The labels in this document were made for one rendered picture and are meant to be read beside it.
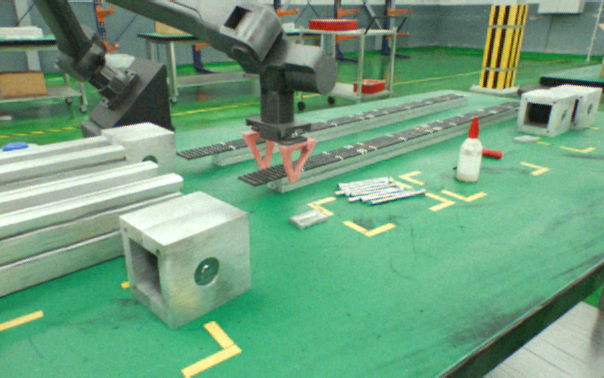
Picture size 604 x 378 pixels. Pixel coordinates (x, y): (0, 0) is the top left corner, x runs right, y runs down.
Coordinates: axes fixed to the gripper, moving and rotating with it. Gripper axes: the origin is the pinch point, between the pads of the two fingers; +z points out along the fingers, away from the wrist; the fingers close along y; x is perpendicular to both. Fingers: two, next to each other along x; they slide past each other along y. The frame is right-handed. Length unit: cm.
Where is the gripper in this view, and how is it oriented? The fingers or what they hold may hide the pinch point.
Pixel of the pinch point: (278, 171)
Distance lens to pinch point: 79.3
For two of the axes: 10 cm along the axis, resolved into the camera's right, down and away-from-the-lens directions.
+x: 7.5, -2.4, 6.1
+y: 6.6, 2.7, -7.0
